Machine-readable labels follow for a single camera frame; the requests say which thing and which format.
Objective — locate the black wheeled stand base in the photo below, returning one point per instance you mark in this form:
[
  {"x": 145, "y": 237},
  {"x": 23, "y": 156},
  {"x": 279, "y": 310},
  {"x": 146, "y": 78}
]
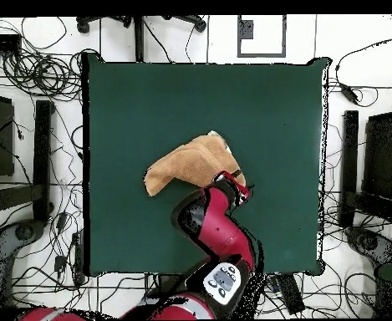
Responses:
[{"x": 138, "y": 33}]

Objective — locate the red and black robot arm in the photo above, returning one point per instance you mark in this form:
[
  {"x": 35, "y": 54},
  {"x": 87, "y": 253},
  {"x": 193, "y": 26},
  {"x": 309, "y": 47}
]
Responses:
[{"x": 215, "y": 230}]

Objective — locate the grey square floor frame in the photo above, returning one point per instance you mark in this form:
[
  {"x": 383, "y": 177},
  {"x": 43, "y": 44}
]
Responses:
[{"x": 261, "y": 54}]

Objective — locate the dark green table cloth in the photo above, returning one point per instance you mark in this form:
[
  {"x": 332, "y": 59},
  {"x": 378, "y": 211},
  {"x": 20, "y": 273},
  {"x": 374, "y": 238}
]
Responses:
[{"x": 148, "y": 100}]

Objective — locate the black flat box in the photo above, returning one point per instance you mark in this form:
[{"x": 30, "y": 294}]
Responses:
[{"x": 1, "y": 43}]

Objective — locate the black power adapter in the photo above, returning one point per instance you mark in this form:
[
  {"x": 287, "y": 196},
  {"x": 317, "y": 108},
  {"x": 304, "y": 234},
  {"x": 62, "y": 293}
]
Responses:
[{"x": 348, "y": 93}]

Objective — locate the grey caster leg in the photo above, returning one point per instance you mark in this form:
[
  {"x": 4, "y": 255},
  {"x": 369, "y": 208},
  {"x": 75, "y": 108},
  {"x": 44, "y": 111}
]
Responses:
[
  {"x": 369, "y": 242},
  {"x": 1, "y": 247}
]

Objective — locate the tan terry towel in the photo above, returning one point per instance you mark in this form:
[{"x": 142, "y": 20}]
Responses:
[{"x": 189, "y": 164}]

